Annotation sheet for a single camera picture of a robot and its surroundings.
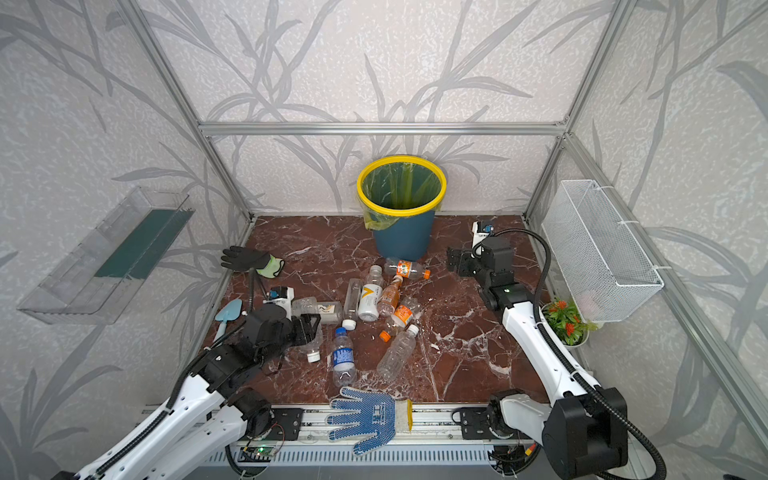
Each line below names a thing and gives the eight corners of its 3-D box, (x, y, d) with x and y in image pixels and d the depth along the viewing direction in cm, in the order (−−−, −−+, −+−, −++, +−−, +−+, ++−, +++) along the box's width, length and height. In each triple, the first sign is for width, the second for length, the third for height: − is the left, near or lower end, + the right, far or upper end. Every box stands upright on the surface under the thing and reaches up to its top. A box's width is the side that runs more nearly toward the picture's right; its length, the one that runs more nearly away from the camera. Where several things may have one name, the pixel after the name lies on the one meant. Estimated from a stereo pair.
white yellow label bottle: (360, 322, 94) (358, 312, 88) (365, 273, 105) (363, 262, 100) (380, 322, 94) (379, 312, 88) (383, 273, 105) (382, 262, 100)
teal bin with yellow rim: (363, 273, 105) (353, 214, 83) (369, 216, 124) (362, 155, 101) (440, 273, 105) (450, 214, 83) (434, 216, 124) (442, 155, 101)
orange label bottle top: (382, 276, 103) (382, 268, 100) (385, 263, 107) (385, 255, 103) (429, 282, 102) (430, 274, 98) (431, 269, 105) (432, 262, 102)
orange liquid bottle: (379, 318, 93) (377, 307, 87) (389, 290, 100) (388, 278, 94) (392, 322, 92) (392, 311, 86) (402, 293, 99) (402, 281, 93)
